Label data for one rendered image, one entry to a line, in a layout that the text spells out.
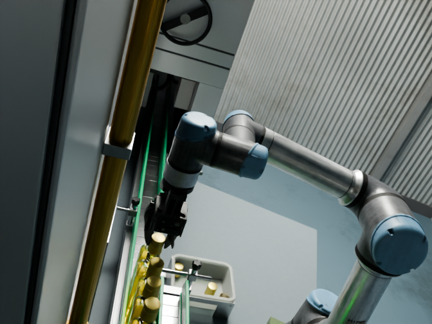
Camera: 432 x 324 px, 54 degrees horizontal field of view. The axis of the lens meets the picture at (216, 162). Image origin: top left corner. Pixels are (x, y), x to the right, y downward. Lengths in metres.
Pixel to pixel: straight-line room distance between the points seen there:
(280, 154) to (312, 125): 3.22
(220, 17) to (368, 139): 2.76
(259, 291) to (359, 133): 2.81
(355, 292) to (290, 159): 0.35
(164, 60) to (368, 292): 1.22
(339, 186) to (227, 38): 0.96
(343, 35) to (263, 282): 2.72
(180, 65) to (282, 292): 1.01
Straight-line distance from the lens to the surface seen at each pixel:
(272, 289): 1.70
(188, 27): 1.78
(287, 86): 4.08
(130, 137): 0.38
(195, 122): 0.82
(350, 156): 4.34
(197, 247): 1.72
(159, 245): 1.04
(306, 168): 1.00
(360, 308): 1.11
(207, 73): 1.85
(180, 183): 0.87
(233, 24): 1.80
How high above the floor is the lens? 1.88
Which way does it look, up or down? 29 degrees down
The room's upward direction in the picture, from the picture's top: 21 degrees clockwise
